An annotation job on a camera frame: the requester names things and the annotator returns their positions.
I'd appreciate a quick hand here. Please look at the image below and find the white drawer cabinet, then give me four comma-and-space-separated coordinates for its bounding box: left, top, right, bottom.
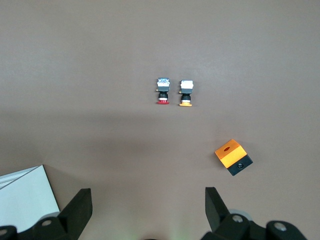
0, 164, 61, 233

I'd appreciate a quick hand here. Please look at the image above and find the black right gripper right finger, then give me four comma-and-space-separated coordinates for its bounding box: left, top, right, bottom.
199, 186, 308, 240

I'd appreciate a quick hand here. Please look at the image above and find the red mushroom push button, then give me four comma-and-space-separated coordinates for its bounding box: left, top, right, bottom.
155, 77, 171, 106

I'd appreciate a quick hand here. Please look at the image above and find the brown table mat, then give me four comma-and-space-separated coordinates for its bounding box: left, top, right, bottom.
0, 0, 320, 240

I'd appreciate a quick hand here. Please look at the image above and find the orange black button enclosure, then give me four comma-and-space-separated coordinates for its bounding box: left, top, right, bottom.
214, 138, 254, 177

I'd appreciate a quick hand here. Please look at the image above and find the yellow mushroom push button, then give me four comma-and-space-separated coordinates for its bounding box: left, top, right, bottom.
178, 79, 195, 108

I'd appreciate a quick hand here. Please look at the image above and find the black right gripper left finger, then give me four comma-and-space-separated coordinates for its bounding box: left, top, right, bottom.
0, 188, 93, 240

